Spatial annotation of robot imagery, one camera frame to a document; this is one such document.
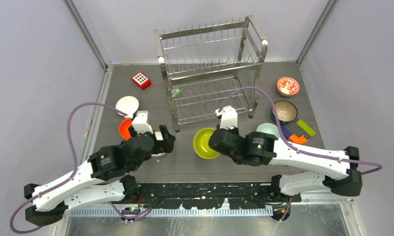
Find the orange bowl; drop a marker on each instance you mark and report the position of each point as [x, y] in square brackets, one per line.
[125, 124]
[125, 134]

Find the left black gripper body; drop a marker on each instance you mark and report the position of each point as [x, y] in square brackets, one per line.
[158, 148]

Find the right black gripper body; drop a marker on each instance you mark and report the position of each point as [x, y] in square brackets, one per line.
[237, 159]

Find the purple brick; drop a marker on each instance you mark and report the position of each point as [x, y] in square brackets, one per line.
[286, 132]

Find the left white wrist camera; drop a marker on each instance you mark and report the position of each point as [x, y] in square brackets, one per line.
[140, 123]

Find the dark blue bowl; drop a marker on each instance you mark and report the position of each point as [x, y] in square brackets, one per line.
[287, 111]

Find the yellow bowl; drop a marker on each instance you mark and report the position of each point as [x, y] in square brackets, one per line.
[201, 144]

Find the steel two-tier dish rack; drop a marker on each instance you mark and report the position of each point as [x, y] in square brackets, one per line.
[209, 63]

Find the red white grid block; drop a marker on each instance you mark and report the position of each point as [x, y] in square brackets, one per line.
[141, 81]

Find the grey building block plate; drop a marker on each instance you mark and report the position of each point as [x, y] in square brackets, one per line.
[295, 128]

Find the small green patterned object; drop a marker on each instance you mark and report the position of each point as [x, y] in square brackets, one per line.
[176, 93]

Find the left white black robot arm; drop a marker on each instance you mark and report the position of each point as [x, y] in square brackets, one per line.
[104, 177]

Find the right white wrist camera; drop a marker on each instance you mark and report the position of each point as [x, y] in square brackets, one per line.
[228, 117]

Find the red white patterned bowl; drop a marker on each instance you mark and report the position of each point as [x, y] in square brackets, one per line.
[287, 86]

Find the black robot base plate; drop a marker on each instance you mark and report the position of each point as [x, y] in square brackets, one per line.
[205, 195]

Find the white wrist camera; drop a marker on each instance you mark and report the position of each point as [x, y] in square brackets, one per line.
[228, 117]
[140, 123]

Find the lime green brick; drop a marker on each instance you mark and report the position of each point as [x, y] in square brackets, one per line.
[306, 128]

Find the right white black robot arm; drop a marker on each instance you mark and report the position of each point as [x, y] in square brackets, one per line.
[333, 170]

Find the orange curved toy piece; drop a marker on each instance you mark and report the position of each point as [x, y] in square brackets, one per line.
[298, 139]

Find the white bowl brown outside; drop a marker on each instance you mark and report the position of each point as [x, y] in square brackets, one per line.
[127, 106]

